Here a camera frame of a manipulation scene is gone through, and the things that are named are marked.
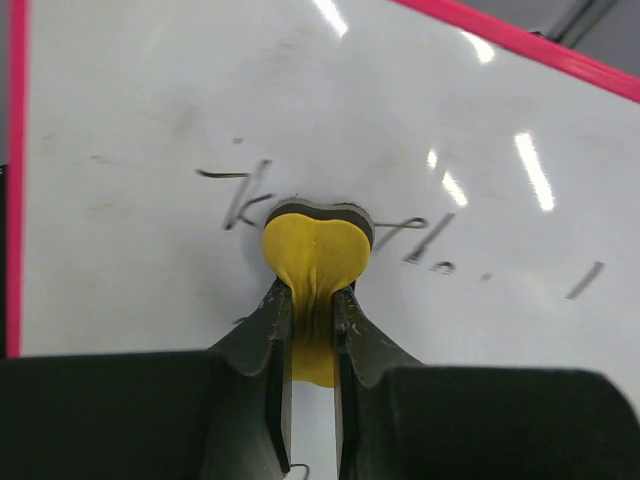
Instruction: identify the pink framed whiteboard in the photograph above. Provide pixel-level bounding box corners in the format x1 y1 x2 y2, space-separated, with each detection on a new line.
1 1 639 479

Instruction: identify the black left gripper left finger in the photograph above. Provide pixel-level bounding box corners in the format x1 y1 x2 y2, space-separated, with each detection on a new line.
207 279 293 475

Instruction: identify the yellow whiteboard eraser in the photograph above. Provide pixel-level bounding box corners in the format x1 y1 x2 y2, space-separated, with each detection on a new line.
262 198 375 388

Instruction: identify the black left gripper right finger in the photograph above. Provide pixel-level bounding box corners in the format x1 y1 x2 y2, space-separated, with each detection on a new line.
333 287 423 479

